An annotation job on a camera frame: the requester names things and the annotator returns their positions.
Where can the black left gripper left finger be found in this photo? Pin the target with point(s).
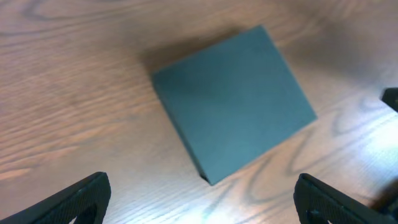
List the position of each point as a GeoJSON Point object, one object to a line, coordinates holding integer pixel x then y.
{"type": "Point", "coordinates": [86, 201]}

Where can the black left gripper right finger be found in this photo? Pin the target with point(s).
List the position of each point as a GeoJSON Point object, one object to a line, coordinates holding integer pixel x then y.
{"type": "Point", "coordinates": [318, 202]}

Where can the black gift box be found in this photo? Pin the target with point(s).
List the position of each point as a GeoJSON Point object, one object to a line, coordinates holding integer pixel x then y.
{"type": "Point", "coordinates": [232, 102]}

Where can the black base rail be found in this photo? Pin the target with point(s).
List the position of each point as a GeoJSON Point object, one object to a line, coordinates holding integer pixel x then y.
{"type": "Point", "coordinates": [390, 97]}

